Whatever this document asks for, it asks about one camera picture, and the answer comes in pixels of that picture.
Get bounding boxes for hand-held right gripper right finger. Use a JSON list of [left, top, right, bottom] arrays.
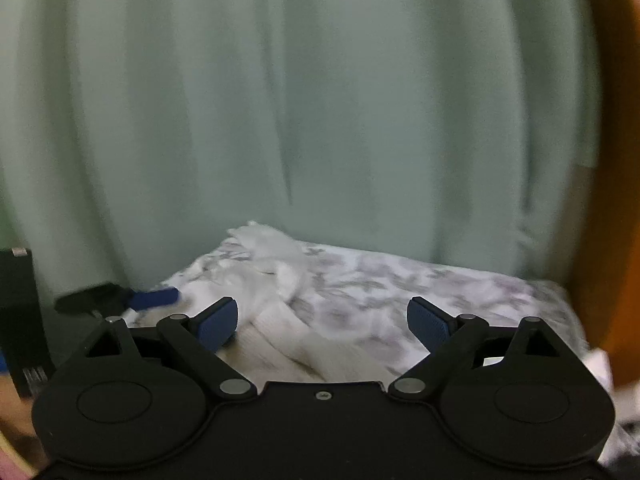
[[387, 296, 559, 402]]

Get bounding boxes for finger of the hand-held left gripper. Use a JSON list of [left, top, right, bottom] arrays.
[[54, 282, 182, 320]]

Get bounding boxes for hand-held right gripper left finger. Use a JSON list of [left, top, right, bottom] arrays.
[[85, 297, 259, 402]]

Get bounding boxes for white knit sweater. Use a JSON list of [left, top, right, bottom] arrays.
[[127, 220, 431, 385]]

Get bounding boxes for floral fleece blanket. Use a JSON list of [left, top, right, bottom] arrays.
[[165, 237, 593, 383]]

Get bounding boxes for wooden headboard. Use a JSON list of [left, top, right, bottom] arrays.
[[565, 0, 640, 391]]

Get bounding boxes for pale green curtain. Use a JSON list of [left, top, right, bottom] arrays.
[[0, 0, 601, 311]]

